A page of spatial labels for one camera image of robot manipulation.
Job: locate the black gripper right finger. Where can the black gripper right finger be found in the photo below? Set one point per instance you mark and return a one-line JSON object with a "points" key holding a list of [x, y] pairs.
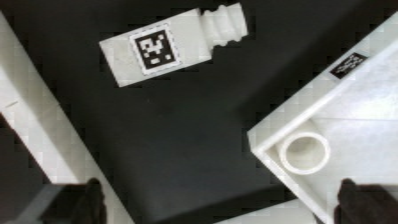
{"points": [[367, 204]]}

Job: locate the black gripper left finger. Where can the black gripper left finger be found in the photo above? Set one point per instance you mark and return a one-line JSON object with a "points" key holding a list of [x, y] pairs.
{"points": [[66, 204]]}

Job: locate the white leg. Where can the white leg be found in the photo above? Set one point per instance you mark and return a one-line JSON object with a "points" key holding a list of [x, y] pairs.
{"points": [[173, 44]]}

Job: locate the white L-shaped obstacle fence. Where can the white L-shaped obstacle fence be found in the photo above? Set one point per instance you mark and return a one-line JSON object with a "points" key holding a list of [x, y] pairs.
{"points": [[38, 120]]}

